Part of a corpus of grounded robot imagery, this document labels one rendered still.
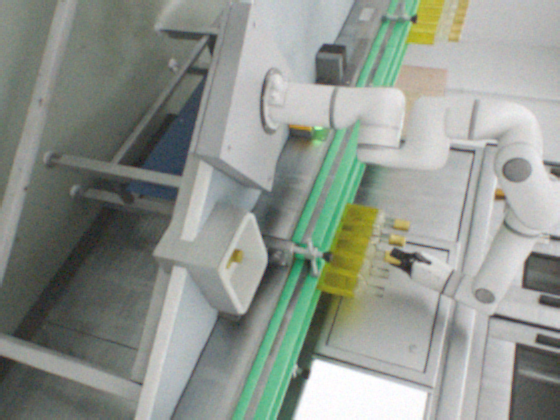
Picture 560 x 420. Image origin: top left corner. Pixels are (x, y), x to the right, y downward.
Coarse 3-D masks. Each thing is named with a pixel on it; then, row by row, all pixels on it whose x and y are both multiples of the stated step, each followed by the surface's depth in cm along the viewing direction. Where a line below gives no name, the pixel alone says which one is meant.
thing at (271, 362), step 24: (288, 288) 128; (312, 288) 127; (288, 312) 124; (264, 336) 121; (288, 336) 120; (264, 360) 117; (288, 360) 116; (264, 384) 114; (240, 408) 111; (264, 408) 110
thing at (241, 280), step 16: (240, 224) 105; (256, 224) 111; (240, 240) 118; (256, 240) 116; (224, 256) 101; (256, 256) 123; (224, 272) 100; (240, 272) 122; (256, 272) 122; (240, 288) 120; (256, 288) 120; (240, 304) 113
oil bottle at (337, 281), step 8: (328, 272) 131; (336, 272) 131; (344, 272) 130; (352, 272) 130; (320, 280) 130; (328, 280) 129; (336, 280) 129; (344, 280) 129; (352, 280) 129; (360, 280) 128; (320, 288) 133; (328, 288) 131; (336, 288) 130; (344, 288) 128; (352, 288) 127; (360, 288) 127; (344, 296) 132; (352, 296) 130; (360, 296) 129
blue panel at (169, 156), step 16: (192, 96) 165; (192, 112) 160; (176, 128) 156; (192, 128) 156; (160, 144) 153; (176, 144) 152; (160, 160) 149; (176, 160) 148; (144, 192) 142; (160, 192) 141; (176, 192) 140
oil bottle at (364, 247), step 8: (336, 240) 137; (344, 240) 136; (352, 240) 136; (360, 240) 136; (368, 240) 135; (336, 248) 136; (344, 248) 135; (352, 248) 134; (360, 248) 134; (368, 248) 134; (376, 248) 135; (368, 256) 133
